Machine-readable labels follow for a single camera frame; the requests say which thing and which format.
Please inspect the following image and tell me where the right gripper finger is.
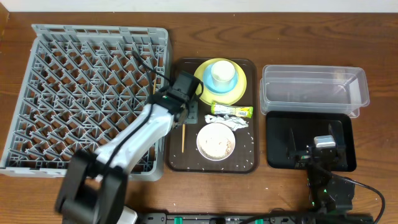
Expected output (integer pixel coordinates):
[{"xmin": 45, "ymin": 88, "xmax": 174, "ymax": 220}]
[
  {"xmin": 328, "ymin": 124, "xmax": 345, "ymax": 149},
  {"xmin": 289, "ymin": 128, "xmax": 296, "ymax": 152}
]

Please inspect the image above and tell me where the wooden chopstick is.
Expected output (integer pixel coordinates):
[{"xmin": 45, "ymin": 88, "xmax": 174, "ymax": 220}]
[
  {"xmin": 182, "ymin": 124, "xmax": 186, "ymax": 153},
  {"xmin": 153, "ymin": 77, "xmax": 157, "ymax": 94}
]

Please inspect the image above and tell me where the white bowl with food residue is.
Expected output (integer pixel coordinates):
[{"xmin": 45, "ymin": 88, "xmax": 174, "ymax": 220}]
[{"xmin": 196, "ymin": 123, "xmax": 236, "ymax": 161}]

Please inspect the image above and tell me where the white tissue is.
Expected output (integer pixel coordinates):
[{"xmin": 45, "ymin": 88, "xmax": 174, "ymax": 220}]
[{"xmin": 205, "ymin": 114, "xmax": 249, "ymax": 131}]

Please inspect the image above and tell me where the green yellow snack wrapper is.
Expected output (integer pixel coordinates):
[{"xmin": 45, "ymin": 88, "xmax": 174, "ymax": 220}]
[{"xmin": 211, "ymin": 102, "xmax": 254, "ymax": 118}]

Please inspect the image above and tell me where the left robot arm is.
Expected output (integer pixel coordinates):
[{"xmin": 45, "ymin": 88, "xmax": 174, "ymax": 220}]
[{"xmin": 55, "ymin": 72, "xmax": 203, "ymax": 224}]

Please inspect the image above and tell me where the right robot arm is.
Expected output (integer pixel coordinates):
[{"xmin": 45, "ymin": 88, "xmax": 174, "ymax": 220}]
[{"xmin": 286, "ymin": 124, "xmax": 354, "ymax": 213}]

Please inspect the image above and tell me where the grey plastic dishwasher rack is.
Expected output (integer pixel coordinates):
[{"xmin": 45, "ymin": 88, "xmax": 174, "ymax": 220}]
[{"xmin": 1, "ymin": 24, "xmax": 172, "ymax": 178}]

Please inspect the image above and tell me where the black tray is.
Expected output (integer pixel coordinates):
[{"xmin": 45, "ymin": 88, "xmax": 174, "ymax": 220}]
[{"xmin": 266, "ymin": 111, "xmax": 357, "ymax": 172}]

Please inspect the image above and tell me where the light blue bowl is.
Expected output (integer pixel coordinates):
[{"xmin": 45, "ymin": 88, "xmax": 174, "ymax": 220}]
[{"xmin": 203, "ymin": 63, "xmax": 238, "ymax": 95}]

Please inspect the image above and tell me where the dark brown serving tray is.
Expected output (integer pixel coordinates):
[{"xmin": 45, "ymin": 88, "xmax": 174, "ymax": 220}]
[{"xmin": 165, "ymin": 59, "xmax": 260, "ymax": 174}]

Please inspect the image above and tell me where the yellow plate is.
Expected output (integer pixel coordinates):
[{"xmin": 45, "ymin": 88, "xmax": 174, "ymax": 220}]
[{"xmin": 194, "ymin": 58, "xmax": 247, "ymax": 105}]

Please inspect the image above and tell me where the white cup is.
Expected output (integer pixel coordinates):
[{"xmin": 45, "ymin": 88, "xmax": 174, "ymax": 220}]
[{"xmin": 211, "ymin": 60, "xmax": 235, "ymax": 89}]

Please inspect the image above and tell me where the clear plastic container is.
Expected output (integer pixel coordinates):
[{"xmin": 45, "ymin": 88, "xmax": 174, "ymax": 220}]
[{"xmin": 259, "ymin": 65, "xmax": 370, "ymax": 118}]

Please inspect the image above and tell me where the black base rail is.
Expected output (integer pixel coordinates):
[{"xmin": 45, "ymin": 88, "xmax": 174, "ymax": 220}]
[{"xmin": 134, "ymin": 210, "xmax": 374, "ymax": 224}]

